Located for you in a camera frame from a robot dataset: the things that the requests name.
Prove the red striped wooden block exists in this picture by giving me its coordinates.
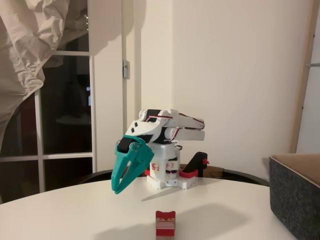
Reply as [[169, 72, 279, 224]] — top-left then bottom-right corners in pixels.
[[155, 210, 177, 237]]

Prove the dark grey felt box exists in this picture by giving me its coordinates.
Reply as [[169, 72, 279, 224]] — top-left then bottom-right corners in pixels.
[[268, 152, 320, 240]]

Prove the white glazed door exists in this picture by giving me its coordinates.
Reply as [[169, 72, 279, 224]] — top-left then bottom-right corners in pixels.
[[0, 0, 142, 201]]

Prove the metal door hinge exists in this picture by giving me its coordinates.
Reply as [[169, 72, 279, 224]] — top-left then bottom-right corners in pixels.
[[121, 59, 131, 80]]

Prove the dark wooden chair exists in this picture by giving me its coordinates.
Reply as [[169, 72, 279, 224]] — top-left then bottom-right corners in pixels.
[[79, 163, 271, 187]]

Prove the beige crumpled curtain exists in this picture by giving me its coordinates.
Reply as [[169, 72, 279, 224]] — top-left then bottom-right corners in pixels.
[[0, 0, 89, 153]]

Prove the light wooden shelf post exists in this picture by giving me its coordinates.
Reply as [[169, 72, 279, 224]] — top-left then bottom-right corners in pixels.
[[288, 0, 320, 154]]

